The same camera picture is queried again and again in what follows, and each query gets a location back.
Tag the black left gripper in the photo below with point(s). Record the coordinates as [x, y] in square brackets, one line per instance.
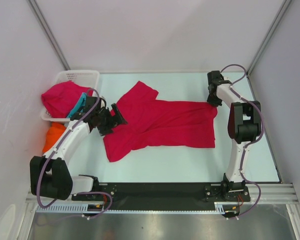
[114, 121]

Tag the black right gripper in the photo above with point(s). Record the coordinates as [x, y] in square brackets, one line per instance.
[214, 103]

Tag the white plastic laundry basket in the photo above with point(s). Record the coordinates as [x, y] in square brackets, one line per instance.
[83, 78]

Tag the red t shirt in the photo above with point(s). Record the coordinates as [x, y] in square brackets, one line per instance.
[62, 97]
[152, 122]

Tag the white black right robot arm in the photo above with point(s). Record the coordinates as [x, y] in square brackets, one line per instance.
[244, 129]

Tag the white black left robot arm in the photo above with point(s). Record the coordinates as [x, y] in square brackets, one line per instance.
[49, 173]

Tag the teal t shirt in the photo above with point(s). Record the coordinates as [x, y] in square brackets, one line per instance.
[78, 107]

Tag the orange folded t shirt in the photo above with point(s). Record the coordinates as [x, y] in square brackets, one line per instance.
[53, 134]

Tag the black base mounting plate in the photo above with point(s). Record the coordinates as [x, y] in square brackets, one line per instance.
[174, 196]

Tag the white slotted cable duct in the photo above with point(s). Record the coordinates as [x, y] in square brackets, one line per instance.
[96, 208]

